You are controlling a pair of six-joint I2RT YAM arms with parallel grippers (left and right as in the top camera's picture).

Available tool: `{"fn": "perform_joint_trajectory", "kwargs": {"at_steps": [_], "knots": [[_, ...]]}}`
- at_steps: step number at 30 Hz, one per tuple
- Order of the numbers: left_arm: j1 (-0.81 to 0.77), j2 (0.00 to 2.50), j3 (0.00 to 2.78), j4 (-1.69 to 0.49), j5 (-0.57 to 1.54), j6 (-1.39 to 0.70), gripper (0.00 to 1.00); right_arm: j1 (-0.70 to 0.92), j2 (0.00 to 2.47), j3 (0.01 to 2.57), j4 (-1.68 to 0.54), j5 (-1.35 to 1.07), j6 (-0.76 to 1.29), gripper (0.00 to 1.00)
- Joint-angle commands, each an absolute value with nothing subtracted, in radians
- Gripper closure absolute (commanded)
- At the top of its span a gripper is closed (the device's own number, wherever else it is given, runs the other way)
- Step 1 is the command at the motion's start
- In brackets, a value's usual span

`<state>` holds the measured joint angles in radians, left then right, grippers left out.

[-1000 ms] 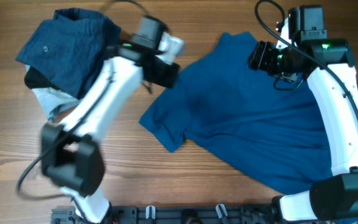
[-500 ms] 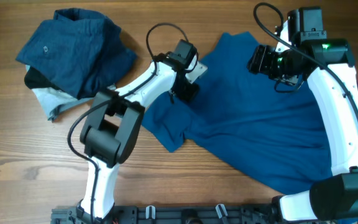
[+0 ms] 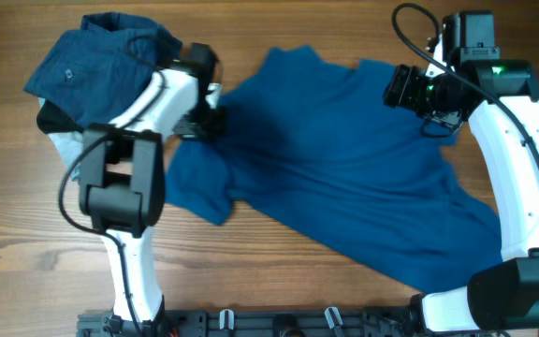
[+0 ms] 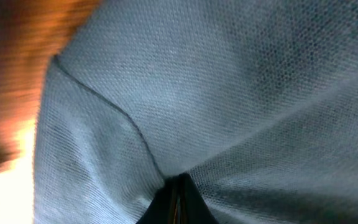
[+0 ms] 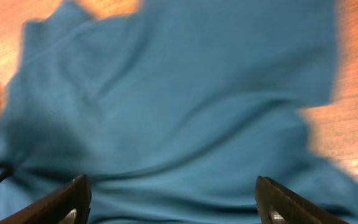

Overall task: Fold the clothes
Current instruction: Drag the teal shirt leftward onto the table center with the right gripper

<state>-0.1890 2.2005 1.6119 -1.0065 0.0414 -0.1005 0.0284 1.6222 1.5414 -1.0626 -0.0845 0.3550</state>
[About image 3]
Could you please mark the folded light grey garment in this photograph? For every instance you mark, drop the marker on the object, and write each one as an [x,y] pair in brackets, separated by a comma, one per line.
[68,145]

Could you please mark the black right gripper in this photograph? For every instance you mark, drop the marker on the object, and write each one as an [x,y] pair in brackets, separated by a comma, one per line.
[400,91]

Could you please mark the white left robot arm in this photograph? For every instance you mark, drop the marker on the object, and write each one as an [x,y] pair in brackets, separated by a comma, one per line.
[121,188]

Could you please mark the folded black garment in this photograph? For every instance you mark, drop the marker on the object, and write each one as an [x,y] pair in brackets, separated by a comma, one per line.
[51,119]

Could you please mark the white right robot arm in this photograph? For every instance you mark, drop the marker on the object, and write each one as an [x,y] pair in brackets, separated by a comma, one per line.
[468,83]

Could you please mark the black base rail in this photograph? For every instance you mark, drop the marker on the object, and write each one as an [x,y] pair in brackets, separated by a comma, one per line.
[330,322]

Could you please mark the teal blue t-shirt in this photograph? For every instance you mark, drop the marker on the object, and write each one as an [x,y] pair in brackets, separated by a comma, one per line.
[312,145]

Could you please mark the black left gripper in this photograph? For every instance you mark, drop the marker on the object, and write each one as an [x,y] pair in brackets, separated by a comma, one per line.
[219,128]

